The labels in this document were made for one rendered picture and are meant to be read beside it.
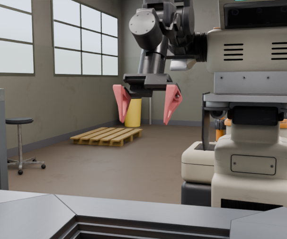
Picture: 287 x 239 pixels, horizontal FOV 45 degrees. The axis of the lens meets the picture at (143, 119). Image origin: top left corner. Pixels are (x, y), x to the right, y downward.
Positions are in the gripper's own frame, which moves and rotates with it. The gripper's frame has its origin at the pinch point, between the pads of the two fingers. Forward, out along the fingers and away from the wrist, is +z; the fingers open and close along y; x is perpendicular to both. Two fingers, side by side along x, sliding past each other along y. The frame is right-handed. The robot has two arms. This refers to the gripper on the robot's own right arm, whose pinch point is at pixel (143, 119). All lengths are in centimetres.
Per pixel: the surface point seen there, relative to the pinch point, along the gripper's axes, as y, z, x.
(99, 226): -1.3, 22.7, -9.4
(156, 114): -219, -257, 671
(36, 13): -308, -270, 297
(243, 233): 21.8, 20.4, -8.1
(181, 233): 12.3, 21.7, -7.8
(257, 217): 23.7, 17.4, -2.1
